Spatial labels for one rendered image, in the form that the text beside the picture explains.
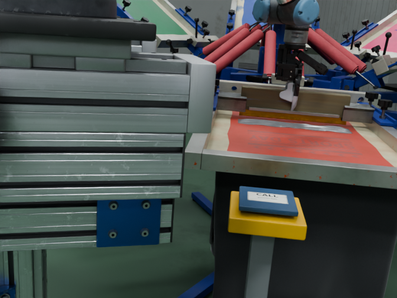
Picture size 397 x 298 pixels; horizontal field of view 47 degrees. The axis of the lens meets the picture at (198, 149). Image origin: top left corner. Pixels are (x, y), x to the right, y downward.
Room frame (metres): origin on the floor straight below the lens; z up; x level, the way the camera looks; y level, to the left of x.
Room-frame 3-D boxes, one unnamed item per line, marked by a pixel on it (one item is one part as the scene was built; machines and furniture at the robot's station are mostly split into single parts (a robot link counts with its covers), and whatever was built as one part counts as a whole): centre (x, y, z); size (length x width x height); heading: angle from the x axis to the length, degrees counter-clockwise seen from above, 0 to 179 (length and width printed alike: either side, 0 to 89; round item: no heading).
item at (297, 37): (1.53, -0.29, 1.23); 0.08 x 0.08 x 0.05
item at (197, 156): (1.32, -0.29, 0.97); 0.79 x 0.58 x 0.04; 176
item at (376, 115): (1.54, -0.59, 0.97); 0.30 x 0.05 x 0.07; 176
